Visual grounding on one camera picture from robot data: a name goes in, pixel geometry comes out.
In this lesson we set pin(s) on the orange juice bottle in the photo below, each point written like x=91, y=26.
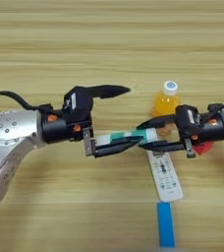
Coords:
x=165, y=101

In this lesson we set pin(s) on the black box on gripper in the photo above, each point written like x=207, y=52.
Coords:
x=78, y=103
x=187, y=121

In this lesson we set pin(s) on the blue rectangular block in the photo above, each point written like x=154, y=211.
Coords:
x=166, y=224

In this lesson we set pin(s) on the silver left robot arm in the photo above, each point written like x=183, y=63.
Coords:
x=9, y=144

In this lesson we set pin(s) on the green and white tube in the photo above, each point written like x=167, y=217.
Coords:
x=127, y=134

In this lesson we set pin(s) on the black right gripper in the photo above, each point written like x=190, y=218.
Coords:
x=212, y=129

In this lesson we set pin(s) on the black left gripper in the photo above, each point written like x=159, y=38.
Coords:
x=56, y=128

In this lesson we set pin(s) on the red cube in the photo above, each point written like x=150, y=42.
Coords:
x=204, y=149

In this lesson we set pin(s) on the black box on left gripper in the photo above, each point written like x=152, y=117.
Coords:
x=78, y=103

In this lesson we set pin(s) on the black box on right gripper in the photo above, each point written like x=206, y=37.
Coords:
x=187, y=121

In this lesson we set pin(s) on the white remote control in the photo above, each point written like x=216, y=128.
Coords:
x=166, y=180

